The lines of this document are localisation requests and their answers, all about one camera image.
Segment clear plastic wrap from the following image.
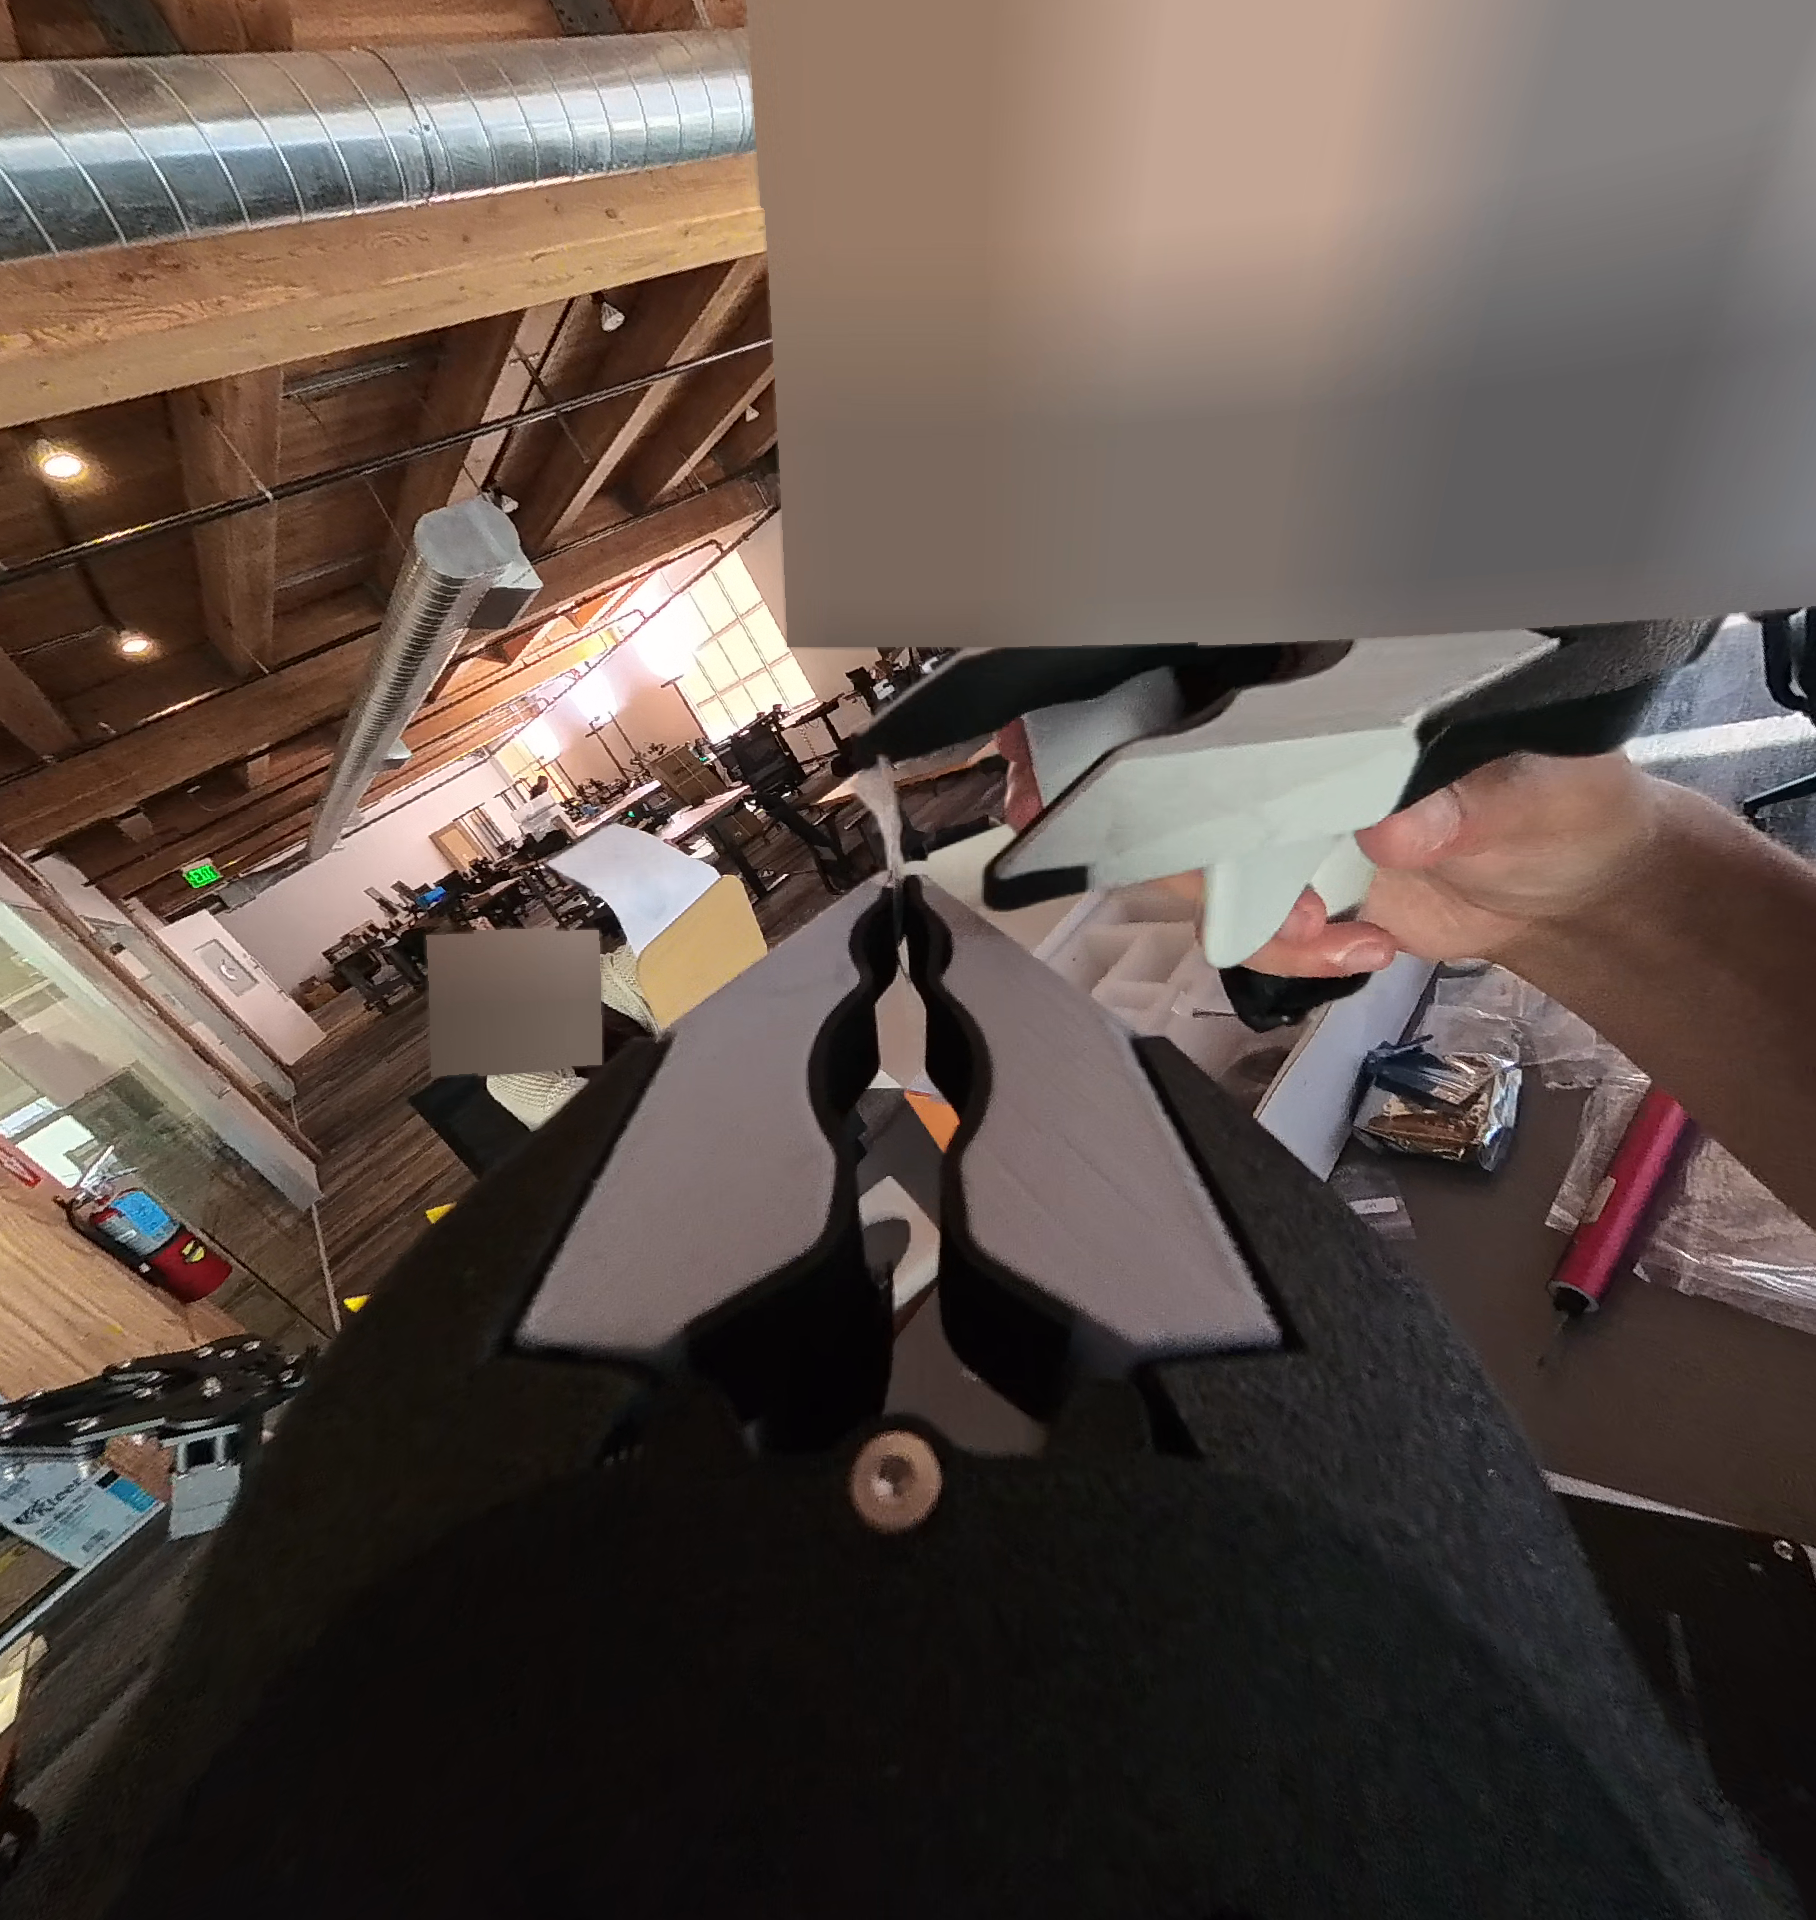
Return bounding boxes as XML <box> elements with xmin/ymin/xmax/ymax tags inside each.
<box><xmin>1542</xmin><ymin>1035</ymin><xmax>1816</xmax><ymax>1345</ymax></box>

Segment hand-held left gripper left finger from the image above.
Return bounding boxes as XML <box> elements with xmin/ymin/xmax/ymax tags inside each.
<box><xmin>512</xmin><ymin>876</ymin><xmax>898</xmax><ymax>1449</ymax></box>

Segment black metal base plate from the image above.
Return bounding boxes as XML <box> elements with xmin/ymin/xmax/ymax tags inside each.
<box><xmin>1561</xmin><ymin>1491</ymin><xmax>1816</xmax><ymax>1920</ymax></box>

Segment small clear plastic bag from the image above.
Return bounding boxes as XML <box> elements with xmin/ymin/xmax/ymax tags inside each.
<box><xmin>846</xmin><ymin>755</ymin><xmax>947</xmax><ymax>1104</ymax></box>

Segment large silver air duct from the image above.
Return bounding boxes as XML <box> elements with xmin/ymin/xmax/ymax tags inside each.
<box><xmin>0</xmin><ymin>28</ymin><xmax>760</xmax><ymax>275</ymax></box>

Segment stacked cardboard boxes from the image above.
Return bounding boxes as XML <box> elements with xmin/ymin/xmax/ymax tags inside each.
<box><xmin>0</xmin><ymin>1447</ymin><xmax>175</xmax><ymax>1667</ymax></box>

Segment person's right hand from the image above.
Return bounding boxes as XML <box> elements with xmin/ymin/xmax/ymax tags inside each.
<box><xmin>997</xmin><ymin>718</ymin><xmax>1630</xmax><ymax>982</ymax></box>

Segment person's right forearm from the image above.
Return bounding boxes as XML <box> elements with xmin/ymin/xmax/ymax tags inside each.
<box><xmin>1598</xmin><ymin>751</ymin><xmax>1816</xmax><ymax>1082</ymax></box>

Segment orange cardboard box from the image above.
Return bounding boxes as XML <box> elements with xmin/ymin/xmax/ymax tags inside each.
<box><xmin>549</xmin><ymin>823</ymin><xmax>1438</xmax><ymax>1190</ymax></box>

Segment red fire extinguisher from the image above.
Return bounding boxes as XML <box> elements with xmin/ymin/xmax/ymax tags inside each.
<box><xmin>88</xmin><ymin>1181</ymin><xmax>234</xmax><ymax>1307</ymax></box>

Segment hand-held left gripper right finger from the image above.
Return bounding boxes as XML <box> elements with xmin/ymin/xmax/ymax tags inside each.
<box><xmin>902</xmin><ymin>876</ymin><xmax>1282</xmax><ymax>1419</ymax></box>

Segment slim silver air duct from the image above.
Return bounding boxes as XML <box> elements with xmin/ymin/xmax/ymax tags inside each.
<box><xmin>305</xmin><ymin>500</ymin><xmax>545</xmax><ymax>860</ymax></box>

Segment silver foil bag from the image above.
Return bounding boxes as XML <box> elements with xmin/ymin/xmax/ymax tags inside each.
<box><xmin>1355</xmin><ymin>1032</ymin><xmax>1527</xmax><ymax>1176</ymax></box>

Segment red metal cylinder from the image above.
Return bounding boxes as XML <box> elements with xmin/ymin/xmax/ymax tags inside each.
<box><xmin>1544</xmin><ymin>1090</ymin><xmax>1692</xmax><ymax>1318</ymax></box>

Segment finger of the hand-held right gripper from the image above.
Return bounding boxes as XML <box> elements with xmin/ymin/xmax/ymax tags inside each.
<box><xmin>984</xmin><ymin>630</ymin><xmax>1562</xmax><ymax>915</ymax></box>
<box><xmin>851</xmin><ymin>644</ymin><xmax>1255</xmax><ymax>816</ymax></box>

